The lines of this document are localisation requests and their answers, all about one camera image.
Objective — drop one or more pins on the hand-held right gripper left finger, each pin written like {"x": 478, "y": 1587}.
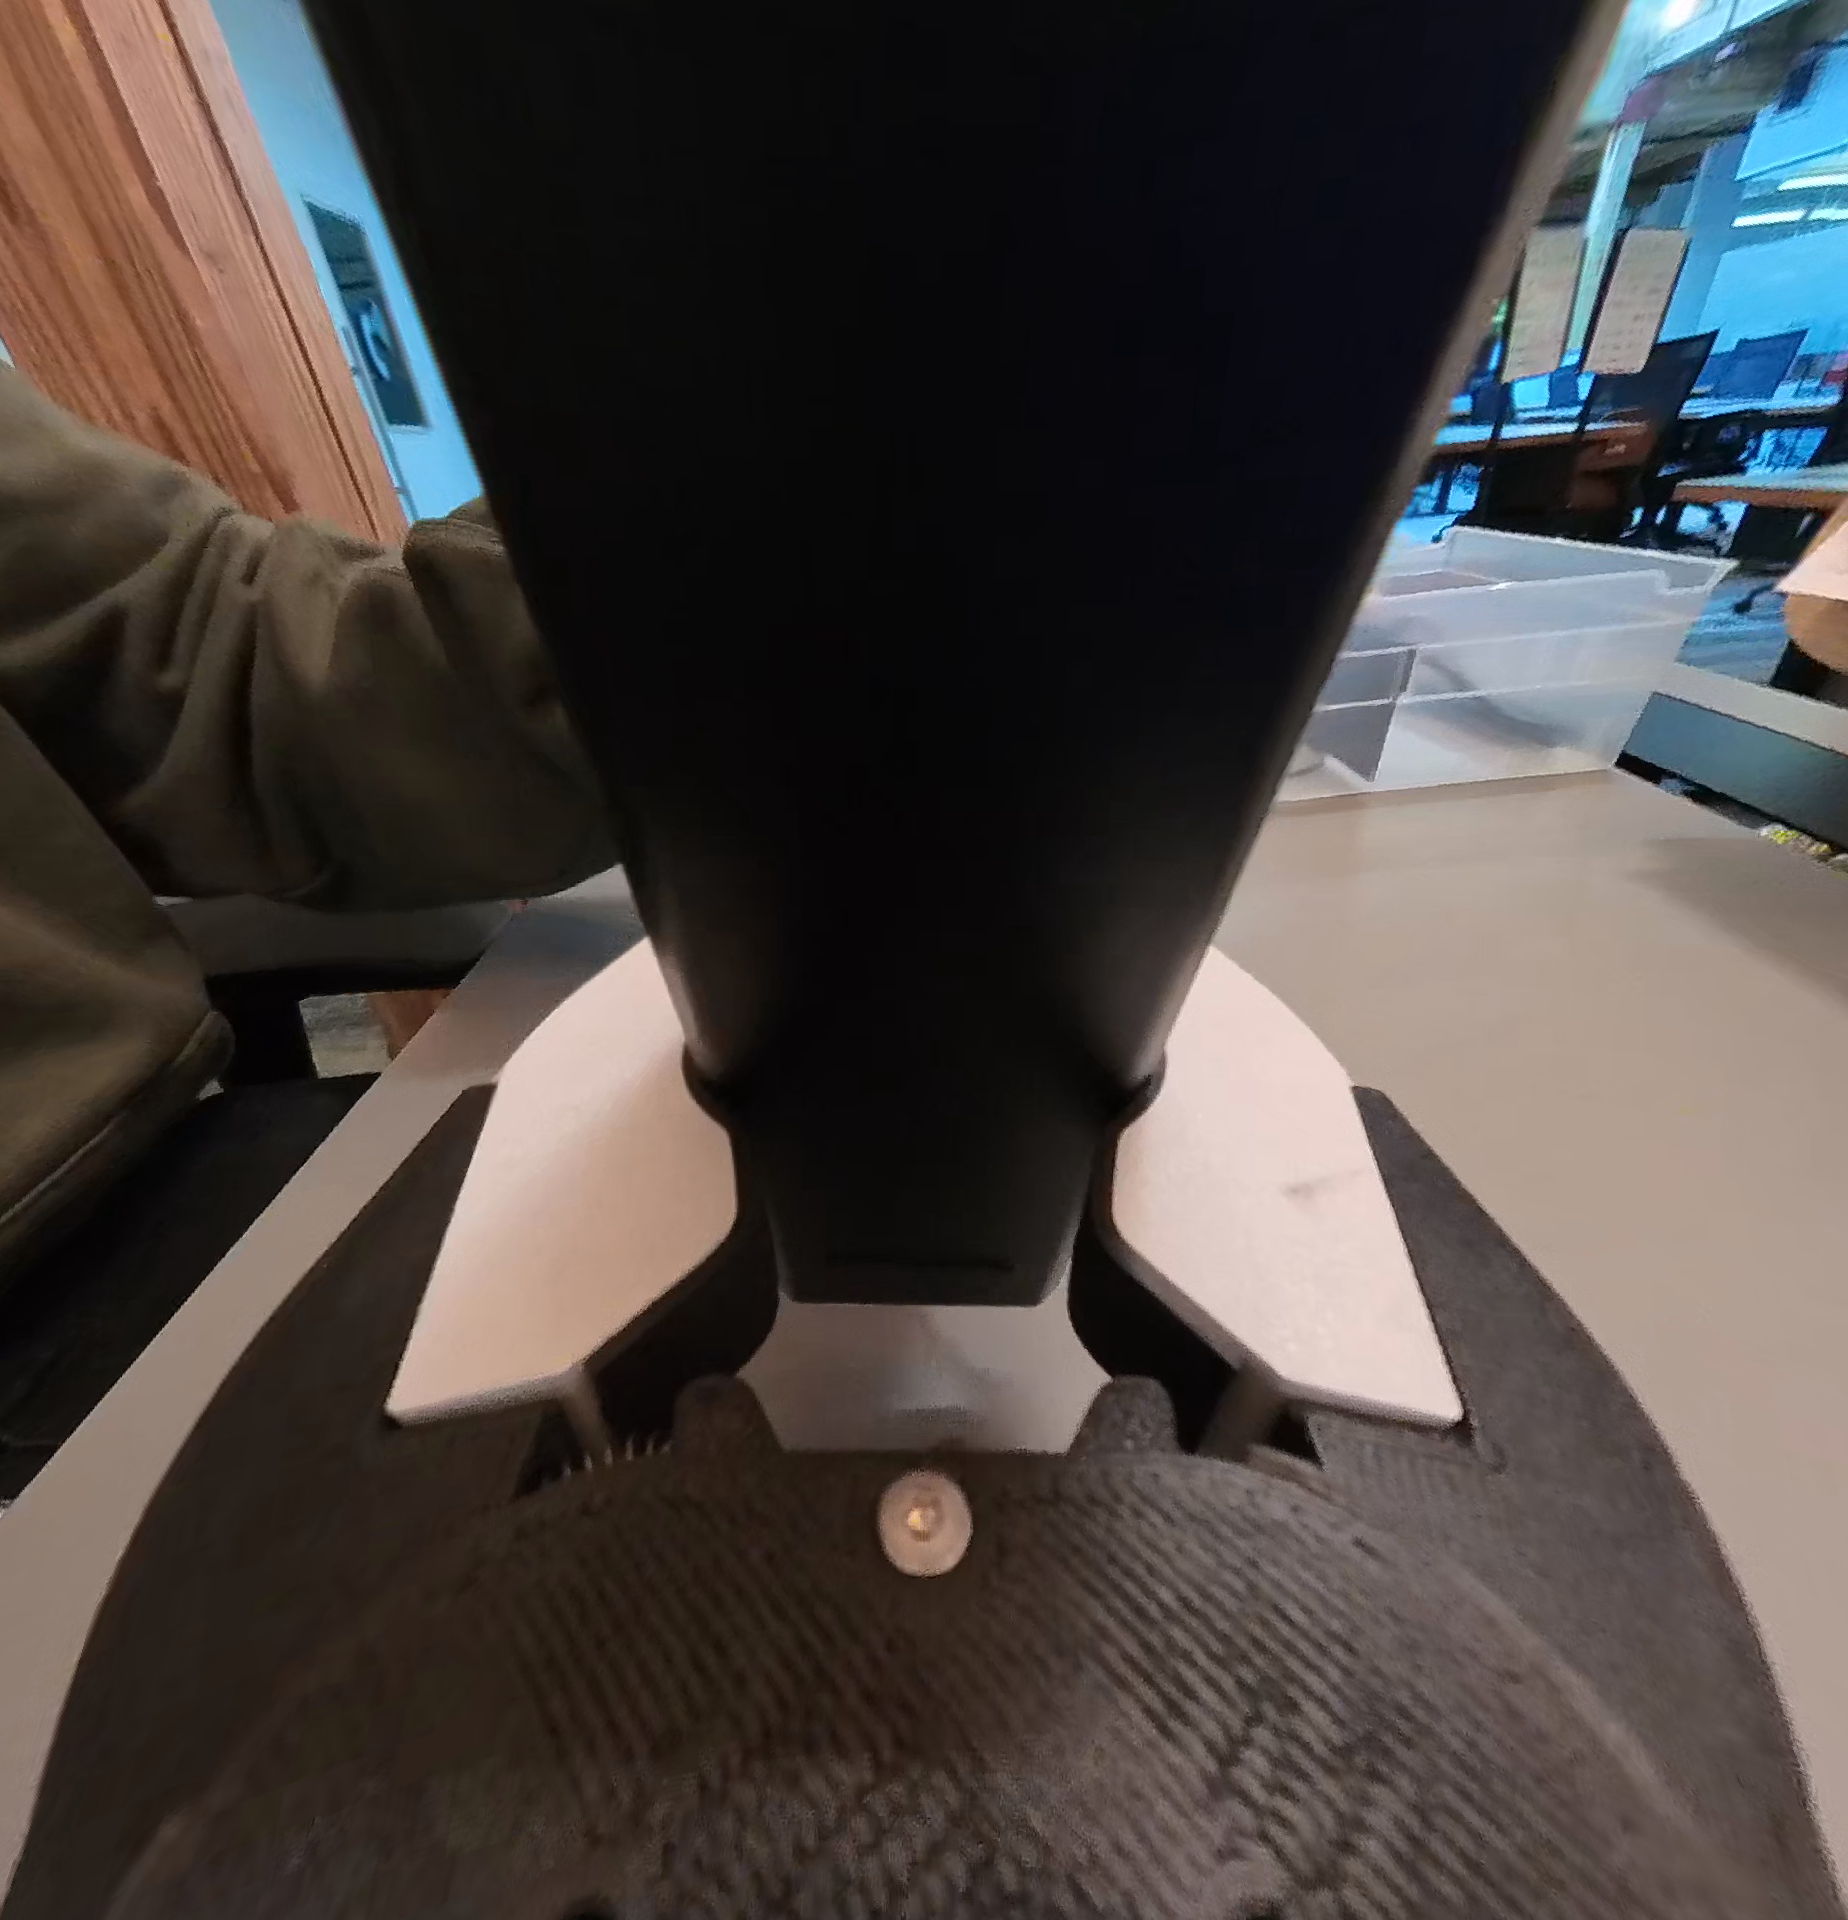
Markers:
{"x": 565, "y": 1214}

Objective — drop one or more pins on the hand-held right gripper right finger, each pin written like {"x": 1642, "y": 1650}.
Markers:
{"x": 1268, "y": 1184}

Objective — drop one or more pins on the black plastic device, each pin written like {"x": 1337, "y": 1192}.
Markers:
{"x": 939, "y": 601}

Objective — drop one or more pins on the person's left forearm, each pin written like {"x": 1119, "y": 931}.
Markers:
{"x": 339, "y": 705}

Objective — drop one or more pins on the grey desk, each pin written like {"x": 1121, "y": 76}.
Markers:
{"x": 1584, "y": 1080}

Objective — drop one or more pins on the olive green jacket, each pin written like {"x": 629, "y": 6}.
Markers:
{"x": 54, "y": 1021}

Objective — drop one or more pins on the clear plastic storage bin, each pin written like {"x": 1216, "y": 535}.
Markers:
{"x": 1539, "y": 660}

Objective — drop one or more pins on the black flat panel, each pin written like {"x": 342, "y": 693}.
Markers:
{"x": 1765, "y": 765}

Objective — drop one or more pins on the long wooden table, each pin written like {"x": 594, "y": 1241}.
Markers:
{"x": 1525, "y": 432}

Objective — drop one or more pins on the brown cardboard box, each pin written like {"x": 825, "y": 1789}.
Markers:
{"x": 1839, "y": 585}

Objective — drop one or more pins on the black mesh office chair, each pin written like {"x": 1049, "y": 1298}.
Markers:
{"x": 1644, "y": 435}

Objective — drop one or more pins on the paper flip chart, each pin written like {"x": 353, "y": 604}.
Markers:
{"x": 1636, "y": 296}
{"x": 1546, "y": 301}

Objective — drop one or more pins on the wooden pillar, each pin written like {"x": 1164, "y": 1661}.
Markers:
{"x": 128, "y": 225}

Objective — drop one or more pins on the dark framed wall picture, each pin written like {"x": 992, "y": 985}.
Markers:
{"x": 369, "y": 323}

